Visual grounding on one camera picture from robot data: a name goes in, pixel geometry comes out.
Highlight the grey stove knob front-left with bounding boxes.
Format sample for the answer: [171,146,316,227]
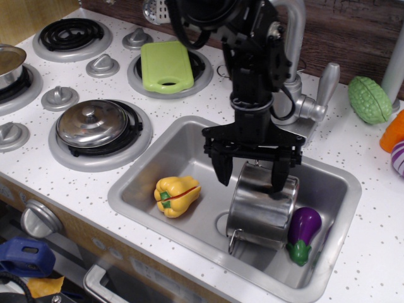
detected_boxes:
[1,122,30,152]

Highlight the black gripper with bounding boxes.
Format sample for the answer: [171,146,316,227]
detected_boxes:
[202,97,306,193]

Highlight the black cable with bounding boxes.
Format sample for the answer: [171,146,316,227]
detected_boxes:
[0,270,35,303]

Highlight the silver slotted utensil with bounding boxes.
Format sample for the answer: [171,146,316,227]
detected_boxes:
[143,0,170,25]

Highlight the steel pot lid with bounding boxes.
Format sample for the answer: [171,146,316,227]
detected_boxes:
[56,100,129,148]

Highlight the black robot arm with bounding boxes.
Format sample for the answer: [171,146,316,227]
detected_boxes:
[167,1,304,193]

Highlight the yellow cloth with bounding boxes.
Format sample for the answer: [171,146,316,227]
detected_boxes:
[27,276,65,299]

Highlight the stainless steel pot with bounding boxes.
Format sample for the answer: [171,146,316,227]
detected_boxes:
[226,162,300,254]

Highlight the silver toy faucet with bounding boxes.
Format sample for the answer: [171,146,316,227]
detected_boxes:
[271,0,340,145]

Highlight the grey stove knob back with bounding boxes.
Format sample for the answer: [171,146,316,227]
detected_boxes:
[122,28,153,51]

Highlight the yellow toy bell pepper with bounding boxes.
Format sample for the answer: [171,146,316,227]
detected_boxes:
[153,176,201,218]

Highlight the front left stove burner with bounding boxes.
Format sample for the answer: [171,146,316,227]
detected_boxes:
[1,63,43,116]

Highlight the grey stove knob middle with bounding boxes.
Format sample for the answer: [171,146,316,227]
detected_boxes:
[86,54,120,78]

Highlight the grey oven dial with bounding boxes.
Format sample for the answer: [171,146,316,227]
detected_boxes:
[20,199,63,239]

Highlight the grey oven door handle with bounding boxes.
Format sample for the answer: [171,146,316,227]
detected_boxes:
[83,264,177,303]

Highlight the back left stove burner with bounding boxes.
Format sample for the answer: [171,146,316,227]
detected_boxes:
[32,18,112,62]

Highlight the silver sink basin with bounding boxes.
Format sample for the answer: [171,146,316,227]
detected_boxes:
[108,116,362,302]

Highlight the orange toy vegetable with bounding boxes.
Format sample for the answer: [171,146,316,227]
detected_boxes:
[379,110,404,153]

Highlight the green toy cutting board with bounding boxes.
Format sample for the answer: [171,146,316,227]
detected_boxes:
[141,40,194,94]

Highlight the purple toy eggplant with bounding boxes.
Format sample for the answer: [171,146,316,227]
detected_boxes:
[286,207,322,266]

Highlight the front right stove burner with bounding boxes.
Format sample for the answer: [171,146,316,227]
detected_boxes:
[48,99,153,172]

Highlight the purple striped toy vegetable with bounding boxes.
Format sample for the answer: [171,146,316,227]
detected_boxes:
[391,141,404,177]

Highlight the blue clamp tool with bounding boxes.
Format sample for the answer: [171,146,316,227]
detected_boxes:
[1,237,56,278]

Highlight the grey vertical pole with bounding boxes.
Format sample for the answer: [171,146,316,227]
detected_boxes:
[381,27,403,112]

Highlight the steel pot on burner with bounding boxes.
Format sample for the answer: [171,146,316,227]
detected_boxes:
[0,44,27,90]

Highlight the small steel bowl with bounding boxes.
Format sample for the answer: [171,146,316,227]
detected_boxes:
[216,64,231,79]

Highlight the grey stove knob centre-left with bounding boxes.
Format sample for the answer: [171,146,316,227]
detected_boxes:
[41,86,80,112]

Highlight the green bumpy toy vegetable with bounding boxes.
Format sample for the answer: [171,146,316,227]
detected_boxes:
[348,76,392,124]

